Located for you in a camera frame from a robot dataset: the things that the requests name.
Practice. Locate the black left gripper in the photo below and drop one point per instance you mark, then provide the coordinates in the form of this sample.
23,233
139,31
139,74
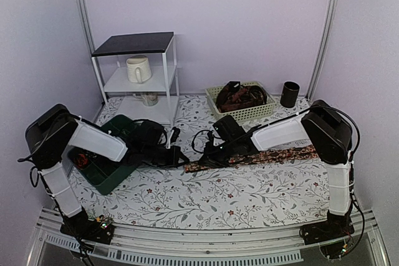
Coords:
174,162

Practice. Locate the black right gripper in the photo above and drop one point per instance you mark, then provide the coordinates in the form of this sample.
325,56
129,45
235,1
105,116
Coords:
208,159

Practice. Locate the cream floral patterned tie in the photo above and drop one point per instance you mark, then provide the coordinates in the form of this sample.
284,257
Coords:
263,157

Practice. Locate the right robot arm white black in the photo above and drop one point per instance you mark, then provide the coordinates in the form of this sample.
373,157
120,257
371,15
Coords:
328,129

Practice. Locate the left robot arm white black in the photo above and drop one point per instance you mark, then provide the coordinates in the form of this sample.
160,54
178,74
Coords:
104,155

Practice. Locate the dark brown rolled ties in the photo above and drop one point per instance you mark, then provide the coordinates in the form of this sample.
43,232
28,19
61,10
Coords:
234,96

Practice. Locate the pale green perforated basket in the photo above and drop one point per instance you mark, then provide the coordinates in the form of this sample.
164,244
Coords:
244,114

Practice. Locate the dark green plastic bin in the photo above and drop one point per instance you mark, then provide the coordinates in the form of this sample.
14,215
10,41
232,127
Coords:
103,174

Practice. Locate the red rolled tie in bin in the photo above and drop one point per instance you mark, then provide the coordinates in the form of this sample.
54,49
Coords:
81,161

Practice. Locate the white shelf with black top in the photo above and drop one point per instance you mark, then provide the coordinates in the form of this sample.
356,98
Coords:
160,48

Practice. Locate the white ceramic mug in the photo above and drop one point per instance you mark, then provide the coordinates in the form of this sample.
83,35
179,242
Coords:
138,69

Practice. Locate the black cylindrical cup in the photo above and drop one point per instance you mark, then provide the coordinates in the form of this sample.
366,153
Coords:
289,94

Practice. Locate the floral patterned table mat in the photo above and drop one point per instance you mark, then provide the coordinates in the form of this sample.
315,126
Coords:
243,197

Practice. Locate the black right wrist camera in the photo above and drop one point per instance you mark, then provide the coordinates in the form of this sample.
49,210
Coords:
228,129

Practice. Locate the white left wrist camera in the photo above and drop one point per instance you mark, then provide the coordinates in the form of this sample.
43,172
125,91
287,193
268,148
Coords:
172,136

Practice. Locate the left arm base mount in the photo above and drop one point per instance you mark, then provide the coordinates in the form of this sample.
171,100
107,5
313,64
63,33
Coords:
98,230

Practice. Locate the aluminium front rail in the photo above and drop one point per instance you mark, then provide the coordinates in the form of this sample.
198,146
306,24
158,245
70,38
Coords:
137,245

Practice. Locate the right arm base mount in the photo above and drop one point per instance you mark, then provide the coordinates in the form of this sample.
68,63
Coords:
335,227

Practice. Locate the left aluminium frame post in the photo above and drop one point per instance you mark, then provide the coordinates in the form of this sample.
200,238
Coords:
83,13

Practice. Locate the aluminium frame post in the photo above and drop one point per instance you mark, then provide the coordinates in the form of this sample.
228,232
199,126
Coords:
319,61
83,13

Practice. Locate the right aluminium frame post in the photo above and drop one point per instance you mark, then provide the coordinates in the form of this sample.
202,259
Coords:
319,61

